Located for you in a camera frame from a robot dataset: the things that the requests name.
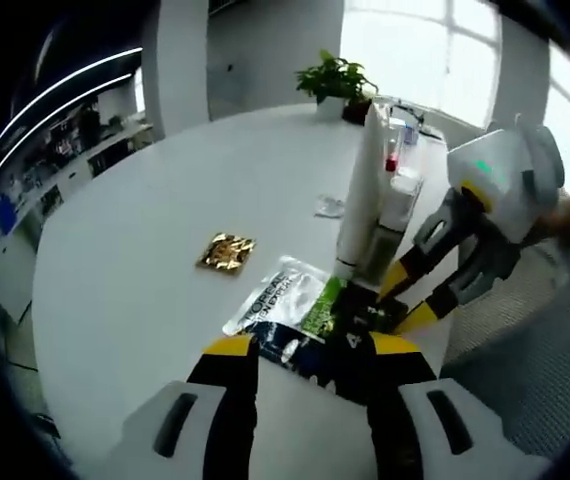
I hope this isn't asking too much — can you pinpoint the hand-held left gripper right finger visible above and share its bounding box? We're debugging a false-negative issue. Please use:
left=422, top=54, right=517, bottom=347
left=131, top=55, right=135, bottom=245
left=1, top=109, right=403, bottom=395
left=363, top=332, right=521, bottom=480

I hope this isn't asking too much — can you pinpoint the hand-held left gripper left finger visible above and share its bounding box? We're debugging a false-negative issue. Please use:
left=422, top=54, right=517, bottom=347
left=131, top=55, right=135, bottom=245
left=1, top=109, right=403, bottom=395
left=122, top=334, right=262, bottom=480

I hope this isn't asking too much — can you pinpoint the silver skincare bottle square label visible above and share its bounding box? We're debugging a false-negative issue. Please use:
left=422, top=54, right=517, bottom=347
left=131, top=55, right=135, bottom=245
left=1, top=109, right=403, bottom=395
left=356, top=168, right=425, bottom=290

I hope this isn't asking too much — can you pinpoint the white skincare tube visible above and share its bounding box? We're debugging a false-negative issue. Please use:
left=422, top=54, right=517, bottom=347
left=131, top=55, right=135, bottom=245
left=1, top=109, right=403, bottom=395
left=335, top=101, right=393, bottom=280

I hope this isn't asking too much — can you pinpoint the white skincare sachet blue label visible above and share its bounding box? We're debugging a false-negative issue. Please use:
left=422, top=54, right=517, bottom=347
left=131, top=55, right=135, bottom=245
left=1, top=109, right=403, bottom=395
left=313, top=193, right=350, bottom=220

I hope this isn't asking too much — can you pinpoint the black green skincare sachet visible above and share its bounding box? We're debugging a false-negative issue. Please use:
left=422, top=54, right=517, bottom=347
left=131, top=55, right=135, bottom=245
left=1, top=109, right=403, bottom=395
left=221, top=254, right=410, bottom=407

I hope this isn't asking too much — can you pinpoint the gold skincare sachet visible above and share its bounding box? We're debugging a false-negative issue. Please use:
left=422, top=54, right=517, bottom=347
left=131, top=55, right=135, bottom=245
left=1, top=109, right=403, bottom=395
left=194, top=231, right=259, bottom=274

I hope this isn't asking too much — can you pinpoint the blue storage bin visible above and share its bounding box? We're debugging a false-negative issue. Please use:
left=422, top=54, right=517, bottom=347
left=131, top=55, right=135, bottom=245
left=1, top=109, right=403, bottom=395
left=0, top=196, right=20, bottom=235

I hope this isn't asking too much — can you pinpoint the blue white tissue box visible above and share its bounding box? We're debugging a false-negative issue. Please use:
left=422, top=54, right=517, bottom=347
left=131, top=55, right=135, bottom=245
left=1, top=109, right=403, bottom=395
left=397, top=123, right=422, bottom=148

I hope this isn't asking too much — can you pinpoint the dark red plant pot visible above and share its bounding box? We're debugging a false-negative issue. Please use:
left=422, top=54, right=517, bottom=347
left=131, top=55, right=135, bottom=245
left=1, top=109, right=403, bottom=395
left=341, top=98, right=374, bottom=125

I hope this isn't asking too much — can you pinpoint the window with white frames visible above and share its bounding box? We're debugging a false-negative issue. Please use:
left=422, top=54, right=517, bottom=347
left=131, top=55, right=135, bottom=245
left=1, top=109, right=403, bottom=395
left=339, top=0, right=570, bottom=171

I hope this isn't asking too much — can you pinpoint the green plant white pot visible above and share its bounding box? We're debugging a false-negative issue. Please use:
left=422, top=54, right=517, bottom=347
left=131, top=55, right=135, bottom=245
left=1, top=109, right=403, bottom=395
left=293, top=48, right=380, bottom=120

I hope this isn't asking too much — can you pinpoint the white office workbench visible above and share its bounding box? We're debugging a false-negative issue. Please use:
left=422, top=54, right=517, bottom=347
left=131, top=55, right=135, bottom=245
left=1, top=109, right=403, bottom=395
left=0, top=117, right=159, bottom=261

